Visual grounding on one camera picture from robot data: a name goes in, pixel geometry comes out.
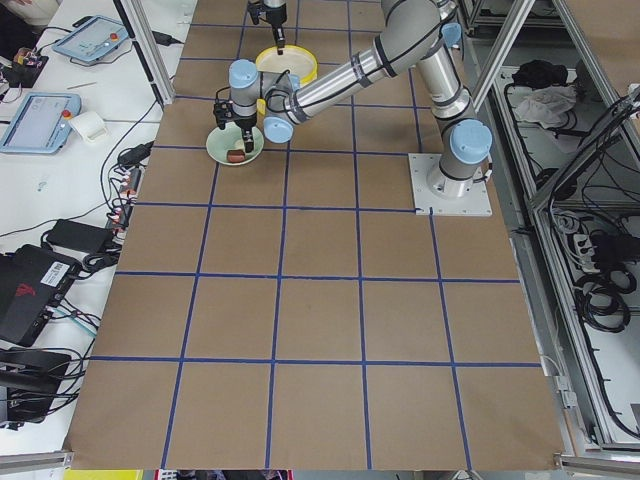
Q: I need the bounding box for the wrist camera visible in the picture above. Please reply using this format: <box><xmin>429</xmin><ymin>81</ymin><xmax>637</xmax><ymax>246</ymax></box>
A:
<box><xmin>213</xmin><ymin>99</ymin><xmax>236</xmax><ymax>130</ymax></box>
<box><xmin>247</xmin><ymin>0</ymin><xmax>264</xmax><ymax>25</ymax></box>

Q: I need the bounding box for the white paper roll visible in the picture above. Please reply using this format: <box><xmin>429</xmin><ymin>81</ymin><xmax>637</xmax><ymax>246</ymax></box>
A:
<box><xmin>68</xmin><ymin>111</ymin><xmax>109</xmax><ymax>144</ymax></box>

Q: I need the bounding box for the teach pendant near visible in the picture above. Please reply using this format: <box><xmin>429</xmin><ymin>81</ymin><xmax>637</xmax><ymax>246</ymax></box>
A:
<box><xmin>1</xmin><ymin>92</ymin><xmax>82</xmax><ymax>154</ymax></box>

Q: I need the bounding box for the black power adapter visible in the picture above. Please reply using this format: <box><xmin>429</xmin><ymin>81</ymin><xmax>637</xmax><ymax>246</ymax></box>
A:
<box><xmin>41</xmin><ymin>219</ymin><xmax>114</xmax><ymax>254</ymax></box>

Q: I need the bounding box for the teach pendant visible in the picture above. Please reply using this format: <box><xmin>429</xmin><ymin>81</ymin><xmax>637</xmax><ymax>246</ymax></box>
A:
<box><xmin>52</xmin><ymin>15</ymin><xmax>129</xmax><ymax>65</ymax></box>
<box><xmin>1</xmin><ymin>92</ymin><xmax>82</xmax><ymax>154</ymax></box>

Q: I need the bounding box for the light green plate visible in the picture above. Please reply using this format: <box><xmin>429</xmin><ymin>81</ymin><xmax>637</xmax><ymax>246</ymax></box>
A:
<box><xmin>206</xmin><ymin>123</ymin><xmax>264</xmax><ymax>166</ymax></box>

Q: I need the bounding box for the black computer box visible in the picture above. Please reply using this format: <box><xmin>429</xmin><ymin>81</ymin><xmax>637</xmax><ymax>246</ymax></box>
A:
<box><xmin>1</xmin><ymin>244</ymin><xmax>82</xmax><ymax>347</ymax></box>

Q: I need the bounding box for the brown bun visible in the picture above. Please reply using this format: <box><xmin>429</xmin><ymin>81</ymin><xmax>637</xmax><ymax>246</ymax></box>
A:
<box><xmin>226</xmin><ymin>149</ymin><xmax>246</xmax><ymax>164</ymax></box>

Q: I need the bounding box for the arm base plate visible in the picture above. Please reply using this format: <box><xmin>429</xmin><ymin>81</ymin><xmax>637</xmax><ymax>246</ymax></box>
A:
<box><xmin>408</xmin><ymin>153</ymin><xmax>493</xmax><ymax>217</ymax></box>

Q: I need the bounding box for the teach pendant far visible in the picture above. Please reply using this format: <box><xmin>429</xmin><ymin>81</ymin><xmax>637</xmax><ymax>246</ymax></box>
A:
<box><xmin>52</xmin><ymin>15</ymin><xmax>129</xmax><ymax>65</ymax></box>

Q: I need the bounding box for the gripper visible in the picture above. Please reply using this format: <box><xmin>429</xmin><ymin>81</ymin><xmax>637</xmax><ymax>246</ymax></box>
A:
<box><xmin>266</xmin><ymin>7</ymin><xmax>288</xmax><ymax>54</ymax></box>
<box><xmin>235</xmin><ymin>114</ymin><xmax>257</xmax><ymax>153</ymax></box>

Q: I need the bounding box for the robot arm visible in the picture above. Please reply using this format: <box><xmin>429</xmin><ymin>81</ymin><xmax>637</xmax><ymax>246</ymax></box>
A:
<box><xmin>213</xmin><ymin>0</ymin><xmax>492</xmax><ymax>198</ymax></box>
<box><xmin>263</xmin><ymin>0</ymin><xmax>287</xmax><ymax>55</ymax></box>

